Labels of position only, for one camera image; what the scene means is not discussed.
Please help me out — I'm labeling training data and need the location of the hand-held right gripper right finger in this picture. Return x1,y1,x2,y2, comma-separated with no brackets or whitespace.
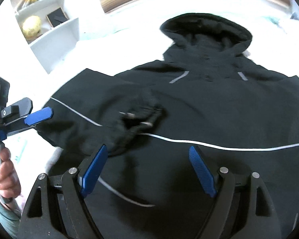
188,145,282,239

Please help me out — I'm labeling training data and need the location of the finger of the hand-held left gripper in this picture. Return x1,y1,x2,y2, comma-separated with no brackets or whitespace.
2,107,54,137
12,98,33,118

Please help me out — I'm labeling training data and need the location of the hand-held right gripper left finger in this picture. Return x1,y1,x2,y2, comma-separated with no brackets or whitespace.
18,144,109,239

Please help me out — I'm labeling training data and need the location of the black hooded jacket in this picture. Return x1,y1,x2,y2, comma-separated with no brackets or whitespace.
36,12,299,239

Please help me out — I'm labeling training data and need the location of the person's left forearm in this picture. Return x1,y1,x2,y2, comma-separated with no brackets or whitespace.
0,185,22,238

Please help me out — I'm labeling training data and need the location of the person's left hand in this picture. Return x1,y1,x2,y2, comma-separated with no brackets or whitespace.
0,147,22,204

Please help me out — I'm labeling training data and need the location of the yellow round ornament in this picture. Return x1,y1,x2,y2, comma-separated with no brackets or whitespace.
22,15,42,38

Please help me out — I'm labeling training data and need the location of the white bookshelf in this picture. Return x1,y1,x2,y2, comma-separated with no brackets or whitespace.
9,0,100,74

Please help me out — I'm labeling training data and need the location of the small black framed board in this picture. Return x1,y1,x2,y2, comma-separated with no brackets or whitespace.
45,7,70,27

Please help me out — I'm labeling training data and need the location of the floral quilted bed cover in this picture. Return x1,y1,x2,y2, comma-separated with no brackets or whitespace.
0,4,299,219

